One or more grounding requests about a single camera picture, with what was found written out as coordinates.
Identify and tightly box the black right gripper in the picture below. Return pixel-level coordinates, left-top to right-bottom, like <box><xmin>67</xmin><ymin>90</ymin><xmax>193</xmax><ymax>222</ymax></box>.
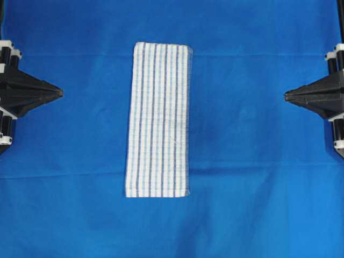
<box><xmin>284</xmin><ymin>42</ymin><xmax>344</xmax><ymax>159</ymax></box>

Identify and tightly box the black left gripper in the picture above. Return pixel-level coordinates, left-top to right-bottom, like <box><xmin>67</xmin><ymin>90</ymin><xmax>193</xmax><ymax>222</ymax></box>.
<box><xmin>0</xmin><ymin>39</ymin><xmax>64</xmax><ymax>156</ymax></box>

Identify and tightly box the blue table cloth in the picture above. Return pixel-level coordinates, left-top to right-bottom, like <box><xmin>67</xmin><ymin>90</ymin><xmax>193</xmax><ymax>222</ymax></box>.
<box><xmin>1</xmin><ymin>1</ymin><xmax>343</xmax><ymax>257</ymax></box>

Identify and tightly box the white blue striped towel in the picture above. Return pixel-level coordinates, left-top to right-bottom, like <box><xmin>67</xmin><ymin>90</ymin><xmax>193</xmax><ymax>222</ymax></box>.
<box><xmin>125</xmin><ymin>42</ymin><xmax>192</xmax><ymax>198</ymax></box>

